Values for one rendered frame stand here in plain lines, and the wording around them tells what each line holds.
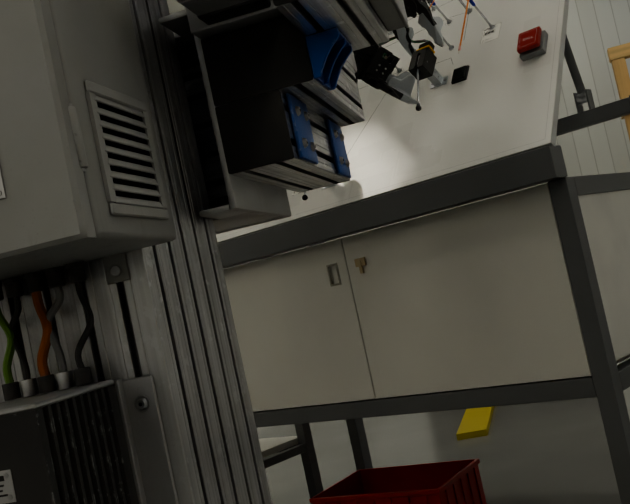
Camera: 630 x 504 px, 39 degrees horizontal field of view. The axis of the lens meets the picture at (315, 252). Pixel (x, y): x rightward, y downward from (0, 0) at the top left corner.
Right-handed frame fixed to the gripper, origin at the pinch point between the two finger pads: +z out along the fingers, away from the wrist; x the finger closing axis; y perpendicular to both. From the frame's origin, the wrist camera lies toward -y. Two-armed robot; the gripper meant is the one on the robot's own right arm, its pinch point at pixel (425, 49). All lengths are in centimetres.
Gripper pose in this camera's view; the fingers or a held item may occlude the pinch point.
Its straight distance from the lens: 213.1
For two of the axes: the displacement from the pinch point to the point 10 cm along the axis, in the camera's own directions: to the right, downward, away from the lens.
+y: 5.0, -5.7, 6.6
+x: -7.2, 1.5, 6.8
